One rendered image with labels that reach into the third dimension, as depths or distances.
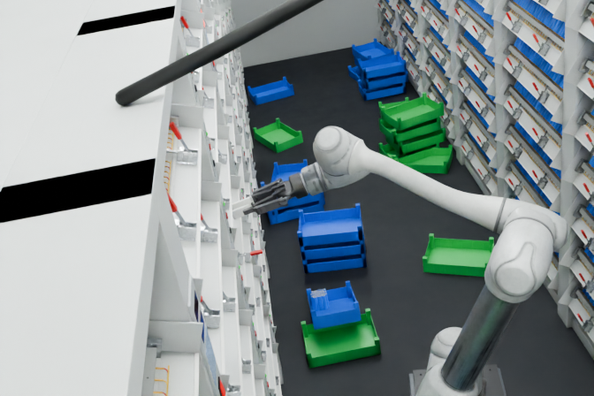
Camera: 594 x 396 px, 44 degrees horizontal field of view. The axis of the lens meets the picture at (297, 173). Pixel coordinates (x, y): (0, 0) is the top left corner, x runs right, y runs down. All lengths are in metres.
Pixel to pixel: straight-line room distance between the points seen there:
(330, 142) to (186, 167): 0.61
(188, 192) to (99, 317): 0.68
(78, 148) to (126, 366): 0.46
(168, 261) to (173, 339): 0.12
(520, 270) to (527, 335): 1.32
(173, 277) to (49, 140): 0.29
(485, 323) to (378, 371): 1.05
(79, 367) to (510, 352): 2.55
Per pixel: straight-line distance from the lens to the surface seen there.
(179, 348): 1.00
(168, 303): 0.96
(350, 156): 1.97
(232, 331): 1.60
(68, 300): 0.74
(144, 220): 0.82
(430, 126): 4.29
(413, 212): 3.89
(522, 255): 1.87
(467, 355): 2.13
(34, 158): 1.05
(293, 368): 3.10
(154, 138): 1.00
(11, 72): 1.43
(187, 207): 1.30
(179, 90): 1.57
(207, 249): 1.52
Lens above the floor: 2.15
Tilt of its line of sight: 29 degrees down
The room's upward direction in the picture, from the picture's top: 10 degrees counter-clockwise
